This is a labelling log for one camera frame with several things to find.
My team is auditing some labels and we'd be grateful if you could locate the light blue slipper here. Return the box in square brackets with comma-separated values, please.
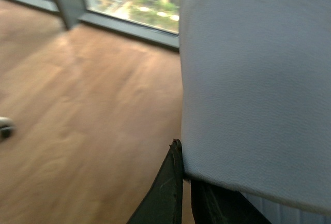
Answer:
[179, 0, 330, 223]

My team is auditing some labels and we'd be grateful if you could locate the dark window frame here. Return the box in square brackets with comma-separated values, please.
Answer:
[10, 0, 179, 52]

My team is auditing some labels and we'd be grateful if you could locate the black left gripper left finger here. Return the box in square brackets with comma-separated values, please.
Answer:
[127, 139, 183, 224]

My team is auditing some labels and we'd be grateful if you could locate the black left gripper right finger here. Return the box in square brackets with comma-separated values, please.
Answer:
[190, 180, 270, 224]

